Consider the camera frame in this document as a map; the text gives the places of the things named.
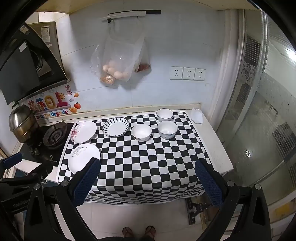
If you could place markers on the colourful wall sticker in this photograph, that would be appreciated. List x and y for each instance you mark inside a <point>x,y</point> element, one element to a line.
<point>49,104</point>

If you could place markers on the white wall socket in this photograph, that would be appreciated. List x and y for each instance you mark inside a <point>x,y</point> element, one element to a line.
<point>176,73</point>
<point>188,73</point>
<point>200,74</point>

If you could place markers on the clear plastic bag of eggs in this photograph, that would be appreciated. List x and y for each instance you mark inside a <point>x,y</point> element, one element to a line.
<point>118,53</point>

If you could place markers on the white paper tissue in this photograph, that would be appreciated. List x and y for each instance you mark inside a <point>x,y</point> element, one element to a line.
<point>197,115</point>

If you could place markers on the stainless steel pot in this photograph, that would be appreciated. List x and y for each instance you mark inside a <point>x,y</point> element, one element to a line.
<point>19,118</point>

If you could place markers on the clear plastic bag red contents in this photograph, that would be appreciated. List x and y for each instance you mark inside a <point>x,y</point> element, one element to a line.
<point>143,63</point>

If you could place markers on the black range hood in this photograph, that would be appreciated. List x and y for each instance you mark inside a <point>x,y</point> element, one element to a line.
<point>20,67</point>

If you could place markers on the white wall hook rail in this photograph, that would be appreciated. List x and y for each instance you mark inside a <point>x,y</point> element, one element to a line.
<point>124,15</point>

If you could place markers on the white plate pink flowers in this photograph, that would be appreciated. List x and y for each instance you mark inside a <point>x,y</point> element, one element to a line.
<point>83,131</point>

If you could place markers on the black metal bracket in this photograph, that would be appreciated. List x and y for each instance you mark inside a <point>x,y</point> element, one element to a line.
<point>196,208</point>

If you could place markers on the person's foot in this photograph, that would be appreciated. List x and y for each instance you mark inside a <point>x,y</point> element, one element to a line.
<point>149,231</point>
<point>128,231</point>

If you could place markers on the person's left foot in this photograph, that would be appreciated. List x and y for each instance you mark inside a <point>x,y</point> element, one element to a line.
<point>128,231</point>

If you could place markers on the white bowl dark rim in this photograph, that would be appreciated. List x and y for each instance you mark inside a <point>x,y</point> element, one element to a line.
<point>165,114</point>

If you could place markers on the white bowl blue pattern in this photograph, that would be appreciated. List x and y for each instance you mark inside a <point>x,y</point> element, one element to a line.
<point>167,129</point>

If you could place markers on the white plate grey flowers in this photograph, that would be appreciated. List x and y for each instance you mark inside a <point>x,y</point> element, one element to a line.
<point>82,156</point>

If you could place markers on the white plate dark striped rim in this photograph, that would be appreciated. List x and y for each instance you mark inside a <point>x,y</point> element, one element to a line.
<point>115,127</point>

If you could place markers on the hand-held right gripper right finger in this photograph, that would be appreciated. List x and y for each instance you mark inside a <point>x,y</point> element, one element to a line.
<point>209,185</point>

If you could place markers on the white bowl dark flower print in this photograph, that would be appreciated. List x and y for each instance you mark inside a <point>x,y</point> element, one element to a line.
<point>141,132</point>

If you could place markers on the person's right foot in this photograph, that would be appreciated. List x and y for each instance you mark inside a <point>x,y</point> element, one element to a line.
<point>149,231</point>

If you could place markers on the black white checkered mat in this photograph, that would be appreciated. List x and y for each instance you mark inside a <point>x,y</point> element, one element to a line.
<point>138,162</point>

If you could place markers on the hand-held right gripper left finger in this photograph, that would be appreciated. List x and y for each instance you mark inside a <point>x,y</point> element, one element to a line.
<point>86,183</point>

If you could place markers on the black gas stove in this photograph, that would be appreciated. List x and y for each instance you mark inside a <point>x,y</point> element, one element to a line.
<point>54,136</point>

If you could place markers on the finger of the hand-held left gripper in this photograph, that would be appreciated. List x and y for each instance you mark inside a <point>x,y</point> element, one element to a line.
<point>37,170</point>
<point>12,160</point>

